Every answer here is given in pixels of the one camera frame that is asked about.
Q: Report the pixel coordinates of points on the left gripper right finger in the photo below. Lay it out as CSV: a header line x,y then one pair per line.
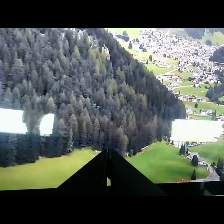
x,y
128,176

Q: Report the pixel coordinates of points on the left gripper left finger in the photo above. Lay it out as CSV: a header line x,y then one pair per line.
x,y
90,176

